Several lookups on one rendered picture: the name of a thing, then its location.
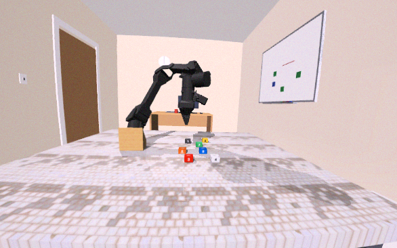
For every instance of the red block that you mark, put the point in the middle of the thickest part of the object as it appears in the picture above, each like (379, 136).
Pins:
(188, 158)

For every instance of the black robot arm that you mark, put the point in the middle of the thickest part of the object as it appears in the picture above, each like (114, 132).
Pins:
(192, 76)

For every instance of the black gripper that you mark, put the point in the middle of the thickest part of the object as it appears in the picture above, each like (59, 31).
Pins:
(186, 103)

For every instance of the blue block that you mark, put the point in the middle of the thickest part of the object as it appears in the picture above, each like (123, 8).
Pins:
(202, 150)

